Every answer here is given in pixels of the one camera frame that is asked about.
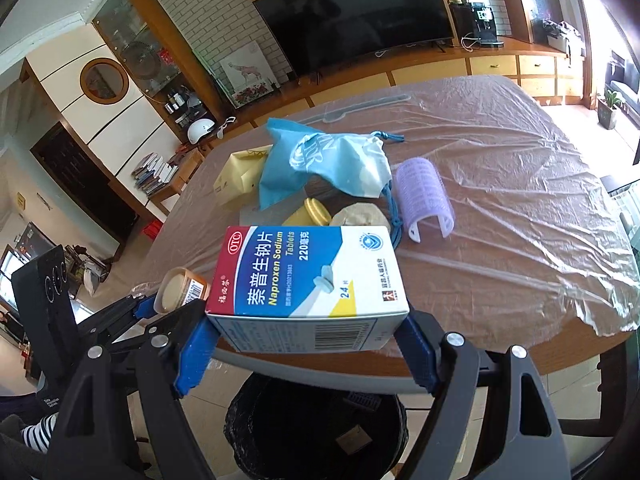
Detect small orange lidded cup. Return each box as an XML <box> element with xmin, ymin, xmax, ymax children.
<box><xmin>153</xmin><ymin>268</ymin><xmax>210</xmax><ymax>314</ymax></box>

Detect Naproxen medicine box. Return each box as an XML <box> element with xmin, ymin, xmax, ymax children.
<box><xmin>206</xmin><ymin>226</ymin><xmax>410</xmax><ymax>354</ymax></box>

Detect yellow paper envelope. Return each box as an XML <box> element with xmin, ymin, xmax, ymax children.
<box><xmin>214</xmin><ymin>144</ymin><xmax>272</xmax><ymax>204</ymax></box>

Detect beige paper puck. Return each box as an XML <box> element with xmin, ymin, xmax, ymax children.
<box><xmin>330</xmin><ymin>203</ymin><xmax>390</xmax><ymax>232</ymax></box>

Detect yellow plastic tub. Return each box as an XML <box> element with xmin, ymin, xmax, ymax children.
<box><xmin>283</xmin><ymin>198</ymin><xmax>332</xmax><ymax>226</ymax></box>

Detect light blue drawstring bag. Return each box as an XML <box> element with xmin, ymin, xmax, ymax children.
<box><xmin>258</xmin><ymin>118</ymin><xmax>405</xmax><ymax>247</ymax></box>

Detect black trash bin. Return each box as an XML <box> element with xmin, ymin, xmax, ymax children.
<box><xmin>224</xmin><ymin>373</ymin><xmax>409</xmax><ymax>479</ymax></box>

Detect stack of books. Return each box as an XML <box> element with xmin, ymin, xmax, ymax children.
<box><xmin>131</xmin><ymin>153</ymin><xmax>181</xmax><ymax>196</ymax></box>

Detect clear plastic table cover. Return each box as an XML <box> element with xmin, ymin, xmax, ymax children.
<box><xmin>134</xmin><ymin>76</ymin><xmax>639</xmax><ymax>353</ymax></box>

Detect purple hair roller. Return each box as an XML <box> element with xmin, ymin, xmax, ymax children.
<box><xmin>395</xmin><ymin>157</ymin><xmax>456</xmax><ymax>243</ymax></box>

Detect white dome lamp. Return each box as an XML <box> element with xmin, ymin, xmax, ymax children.
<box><xmin>186</xmin><ymin>118</ymin><xmax>216</xmax><ymax>144</ymax></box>

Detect glass display cabinet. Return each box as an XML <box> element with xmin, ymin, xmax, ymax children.
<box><xmin>93</xmin><ymin>0</ymin><xmax>228</xmax><ymax>142</ymax></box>

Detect potted green plant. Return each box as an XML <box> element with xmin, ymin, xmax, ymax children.
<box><xmin>597</xmin><ymin>89</ymin><xmax>623</xmax><ymax>130</ymax></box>

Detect wooden tv cabinet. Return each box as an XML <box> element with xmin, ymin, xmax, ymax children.
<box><xmin>147</xmin><ymin>34</ymin><xmax>586</xmax><ymax>221</ymax></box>

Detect dark armchair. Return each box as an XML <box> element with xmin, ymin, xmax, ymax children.
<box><xmin>605</xmin><ymin>51</ymin><xmax>640</xmax><ymax>127</ymax></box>

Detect white printer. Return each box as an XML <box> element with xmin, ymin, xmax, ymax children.
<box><xmin>541</xmin><ymin>20</ymin><xmax>585</xmax><ymax>56</ymax></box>

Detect black coffee machine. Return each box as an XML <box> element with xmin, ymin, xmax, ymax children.
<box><xmin>449</xmin><ymin>2</ymin><xmax>503</xmax><ymax>50</ymax></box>

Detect large black television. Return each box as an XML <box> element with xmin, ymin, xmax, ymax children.
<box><xmin>254</xmin><ymin>0</ymin><xmax>454</xmax><ymax>76</ymax></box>

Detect round wall picture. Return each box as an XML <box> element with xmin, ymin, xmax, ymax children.
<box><xmin>79</xmin><ymin>58</ymin><xmax>129</xmax><ymax>105</ymax></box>

